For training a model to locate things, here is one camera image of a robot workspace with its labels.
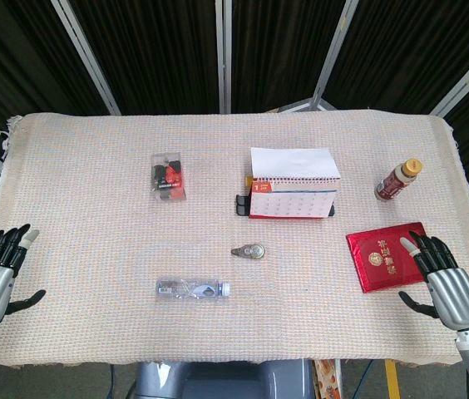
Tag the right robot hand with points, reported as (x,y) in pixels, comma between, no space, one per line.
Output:
(452,291)

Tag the desk calendar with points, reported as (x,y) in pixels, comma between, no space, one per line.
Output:
(292,183)

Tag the red certificate booklet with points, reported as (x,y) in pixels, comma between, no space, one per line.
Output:
(388,257)

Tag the clear box of binder clips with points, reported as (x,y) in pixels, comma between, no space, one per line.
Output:
(169,178)

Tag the correction tape dispenser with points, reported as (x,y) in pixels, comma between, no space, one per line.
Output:
(250,251)

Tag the beige woven tablecloth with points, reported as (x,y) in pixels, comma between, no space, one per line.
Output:
(134,249)

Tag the clear plastic water bottle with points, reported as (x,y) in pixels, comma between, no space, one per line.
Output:
(193,289)

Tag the red drink bottle yellow cap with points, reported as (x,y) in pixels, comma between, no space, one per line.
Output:
(396,179)

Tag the grey robot torso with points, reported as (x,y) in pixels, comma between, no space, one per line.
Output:
(222,380)

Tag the folding screen partition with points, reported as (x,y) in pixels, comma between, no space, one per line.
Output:
(234,54)

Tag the orange patterned box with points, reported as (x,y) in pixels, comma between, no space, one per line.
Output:
(327,380)

